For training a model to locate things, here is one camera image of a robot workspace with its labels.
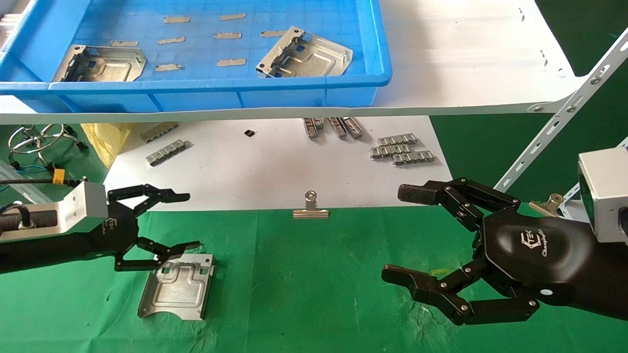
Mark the black stool chrome base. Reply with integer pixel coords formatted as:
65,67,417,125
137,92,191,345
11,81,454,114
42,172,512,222
7,124,89,168

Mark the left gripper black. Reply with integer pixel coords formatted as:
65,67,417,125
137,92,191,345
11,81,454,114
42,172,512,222
65,184,202,272

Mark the yellow plastic bag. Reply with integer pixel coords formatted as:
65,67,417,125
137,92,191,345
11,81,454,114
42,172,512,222
80,123,133,170

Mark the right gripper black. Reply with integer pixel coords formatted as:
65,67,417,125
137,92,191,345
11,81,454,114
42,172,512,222
382,177,599,326

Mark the black camera cable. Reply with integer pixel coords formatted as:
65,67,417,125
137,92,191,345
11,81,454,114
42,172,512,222
0,201,26,231

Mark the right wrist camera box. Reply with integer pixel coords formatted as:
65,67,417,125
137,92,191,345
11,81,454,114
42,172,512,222
577,147,628,245

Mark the blue plastic bin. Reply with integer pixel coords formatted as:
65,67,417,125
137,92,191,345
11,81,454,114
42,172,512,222
0,0,393,113

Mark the blue cable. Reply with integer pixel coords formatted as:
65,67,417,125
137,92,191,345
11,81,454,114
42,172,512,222
9,164,51,176

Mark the thin black cable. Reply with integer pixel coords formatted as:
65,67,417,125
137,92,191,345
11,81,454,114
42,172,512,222
0,177,87,188

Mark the stamped metal bracket part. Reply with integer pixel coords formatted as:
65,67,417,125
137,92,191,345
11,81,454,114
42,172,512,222
51,44,148,83
137,252,216,322
255,25,354,78

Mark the metal binder clip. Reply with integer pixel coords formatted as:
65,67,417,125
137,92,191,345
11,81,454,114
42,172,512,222
529,193,565,218
292,191,330,219

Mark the white shelf board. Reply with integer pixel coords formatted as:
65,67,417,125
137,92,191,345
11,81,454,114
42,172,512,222
0,0,589,125

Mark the black block strip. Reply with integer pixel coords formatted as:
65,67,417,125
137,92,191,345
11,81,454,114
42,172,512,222
146,139,188,167

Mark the green table cloth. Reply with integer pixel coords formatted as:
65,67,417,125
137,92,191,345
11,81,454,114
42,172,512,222
0,196,628,353

